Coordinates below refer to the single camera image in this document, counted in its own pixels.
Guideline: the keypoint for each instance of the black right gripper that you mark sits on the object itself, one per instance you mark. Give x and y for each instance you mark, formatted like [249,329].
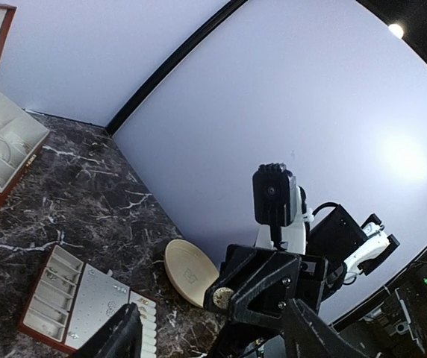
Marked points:
[262,283]

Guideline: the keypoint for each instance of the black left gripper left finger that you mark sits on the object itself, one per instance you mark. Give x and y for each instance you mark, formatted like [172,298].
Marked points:
[120,336]

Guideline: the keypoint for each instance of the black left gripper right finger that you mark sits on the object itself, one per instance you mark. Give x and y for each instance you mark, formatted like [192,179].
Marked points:
[307,335]

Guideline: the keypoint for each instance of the gold round crystal earring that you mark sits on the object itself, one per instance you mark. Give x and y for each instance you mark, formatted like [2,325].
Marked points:
[221,297]

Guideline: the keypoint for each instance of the red jewelry tray insert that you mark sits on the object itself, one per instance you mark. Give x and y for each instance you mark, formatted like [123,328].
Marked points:
[68,304]

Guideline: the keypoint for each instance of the right pearl cluster earring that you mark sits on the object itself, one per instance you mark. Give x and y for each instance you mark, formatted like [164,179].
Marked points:
[109,311]

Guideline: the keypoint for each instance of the pearl cluster earring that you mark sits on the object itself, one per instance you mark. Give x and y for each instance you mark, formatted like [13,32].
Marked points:
[109,311]
[111,305]

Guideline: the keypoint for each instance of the left pearl cluster earring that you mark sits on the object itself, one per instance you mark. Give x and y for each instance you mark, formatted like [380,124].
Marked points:
[111,305]

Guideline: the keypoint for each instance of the beige round plate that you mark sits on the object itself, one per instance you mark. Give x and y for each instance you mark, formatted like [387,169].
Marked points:
[190,270]

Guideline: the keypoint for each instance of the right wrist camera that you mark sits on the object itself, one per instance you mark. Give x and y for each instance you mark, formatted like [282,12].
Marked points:
[280,207]

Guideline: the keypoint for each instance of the right black frame post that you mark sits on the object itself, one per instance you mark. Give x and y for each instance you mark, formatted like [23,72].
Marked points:
[171,63]

